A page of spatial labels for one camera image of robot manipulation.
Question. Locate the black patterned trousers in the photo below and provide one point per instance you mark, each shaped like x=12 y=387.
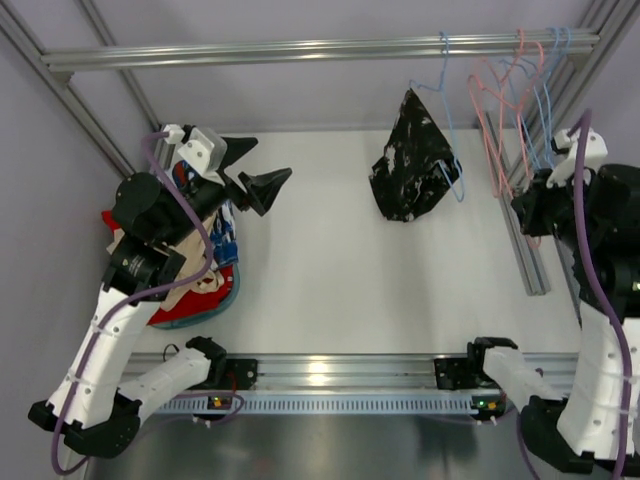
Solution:
x=418 y=166

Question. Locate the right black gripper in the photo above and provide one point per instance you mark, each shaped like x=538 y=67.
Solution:
x=526 y=208

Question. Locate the pink wire hanger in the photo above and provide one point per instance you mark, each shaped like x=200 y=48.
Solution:
x=511 y=83
x=487 y=125

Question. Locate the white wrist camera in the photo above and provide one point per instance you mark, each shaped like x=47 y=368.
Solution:
x=566 y=141
x=202 y=149

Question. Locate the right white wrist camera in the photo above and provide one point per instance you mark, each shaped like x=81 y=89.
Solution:
x=566 y=141

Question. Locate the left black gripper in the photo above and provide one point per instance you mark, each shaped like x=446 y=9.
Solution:
x=236 y=187

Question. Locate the blue patterned trousers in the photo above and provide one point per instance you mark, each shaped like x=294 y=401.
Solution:
x=223 y=232

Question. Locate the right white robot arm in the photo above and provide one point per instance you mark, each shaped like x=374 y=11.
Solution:
x=597 y=423

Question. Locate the aluminium hanging rail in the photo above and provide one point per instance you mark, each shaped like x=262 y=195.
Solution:
x=68 y=61

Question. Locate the grey slotted cable duct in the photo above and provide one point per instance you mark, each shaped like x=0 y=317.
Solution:
x=315 y=404

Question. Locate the blue hanger holding trousers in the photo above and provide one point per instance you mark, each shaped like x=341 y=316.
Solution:
x=450 y=125

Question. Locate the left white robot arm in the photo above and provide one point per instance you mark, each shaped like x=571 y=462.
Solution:
x=164 y=246

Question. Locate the teal laundry basket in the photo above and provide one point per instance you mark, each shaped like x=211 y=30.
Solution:
x=194 y=309

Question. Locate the aluminium frame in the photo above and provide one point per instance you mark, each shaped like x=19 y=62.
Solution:
x=323 y=273

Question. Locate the red garment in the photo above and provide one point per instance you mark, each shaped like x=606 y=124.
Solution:
x=211 y=294

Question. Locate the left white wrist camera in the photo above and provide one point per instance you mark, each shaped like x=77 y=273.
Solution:
x=202 y=149

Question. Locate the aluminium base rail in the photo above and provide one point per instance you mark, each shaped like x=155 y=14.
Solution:
x=360 y=372

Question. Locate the beige trousers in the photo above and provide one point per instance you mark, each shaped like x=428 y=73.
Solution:
x=192 y=248

